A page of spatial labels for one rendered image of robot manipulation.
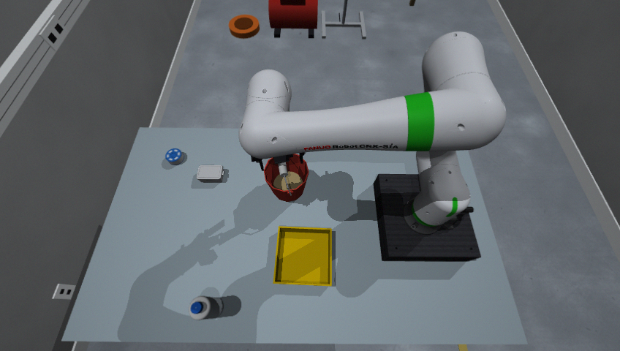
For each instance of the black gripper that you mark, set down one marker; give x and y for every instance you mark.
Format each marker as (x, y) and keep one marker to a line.
(261, 164)

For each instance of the yellow shallow tray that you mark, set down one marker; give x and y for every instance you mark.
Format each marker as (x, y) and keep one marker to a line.
(303, 256)

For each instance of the dark red pail with grey wire handle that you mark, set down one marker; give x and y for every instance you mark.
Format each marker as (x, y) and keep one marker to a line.
(287, 180)

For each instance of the grey bottle with blue cap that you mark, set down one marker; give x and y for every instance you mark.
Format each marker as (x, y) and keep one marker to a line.
(204, 307)

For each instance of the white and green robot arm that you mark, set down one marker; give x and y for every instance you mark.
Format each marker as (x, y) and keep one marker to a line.
(467, 113)

